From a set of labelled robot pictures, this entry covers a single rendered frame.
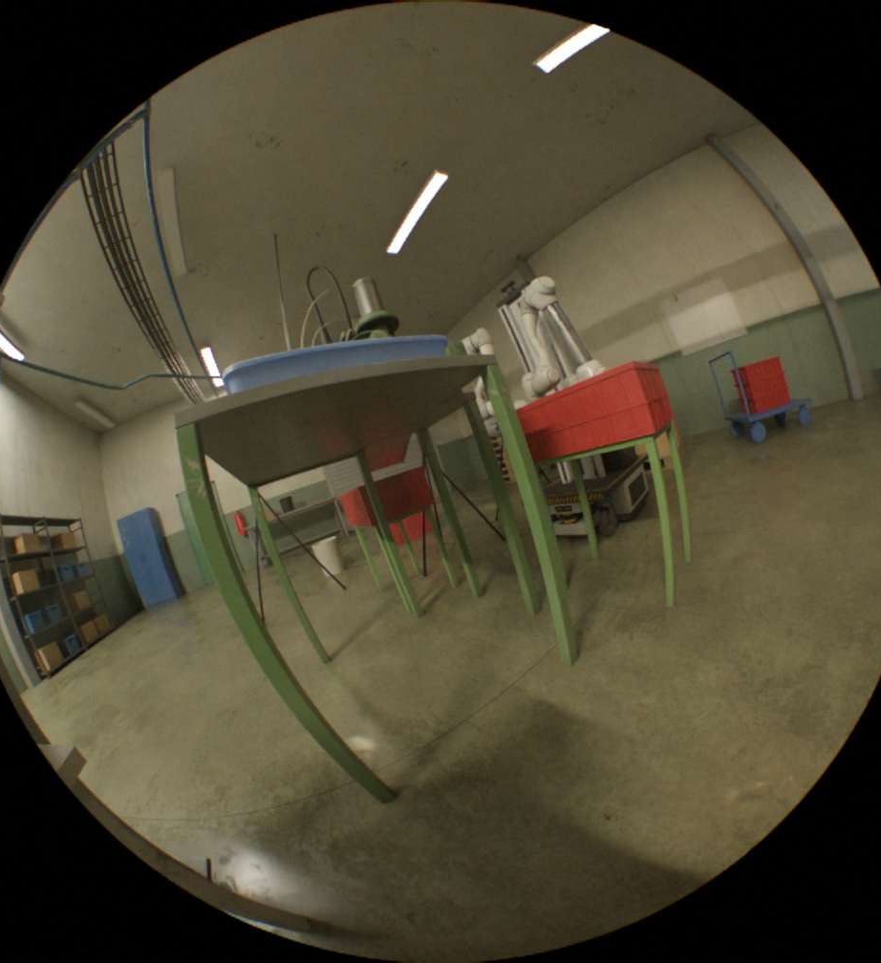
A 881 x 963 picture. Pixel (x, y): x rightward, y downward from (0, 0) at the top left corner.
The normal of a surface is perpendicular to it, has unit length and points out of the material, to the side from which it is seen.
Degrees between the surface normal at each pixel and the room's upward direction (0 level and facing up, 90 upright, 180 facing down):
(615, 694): 0
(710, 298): 90
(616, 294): 90
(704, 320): 90
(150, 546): 90
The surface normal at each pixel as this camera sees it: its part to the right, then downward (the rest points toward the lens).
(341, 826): -0.32, -0.95
